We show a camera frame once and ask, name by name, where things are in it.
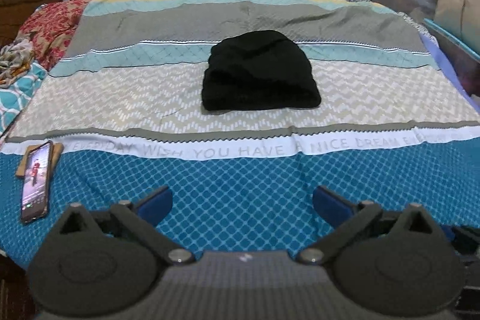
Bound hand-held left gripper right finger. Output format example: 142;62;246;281
298;185;433;265

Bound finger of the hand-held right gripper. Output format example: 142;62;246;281
441;224;480;258

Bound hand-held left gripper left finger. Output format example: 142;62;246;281
57;186;196;265

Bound black pants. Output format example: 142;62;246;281
201;29;322;113

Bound striped teal and grey quilt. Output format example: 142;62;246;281
0;0;480;261

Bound smartphone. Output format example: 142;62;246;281
20;140;54;224

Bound teal and white patterned cloth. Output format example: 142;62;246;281
0;62;48;135

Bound purple bed sheet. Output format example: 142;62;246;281
417;31;480;120

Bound teal rimmed storage box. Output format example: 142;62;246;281
423;18;480;101

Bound multicolour crumpled cloth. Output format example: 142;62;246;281
0;38;37;87

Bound red floral blanket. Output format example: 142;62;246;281
18;0;314;71

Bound grey storage box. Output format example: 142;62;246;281
368;0;439;21

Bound dark wooden headboard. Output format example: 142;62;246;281
0;0;70;48

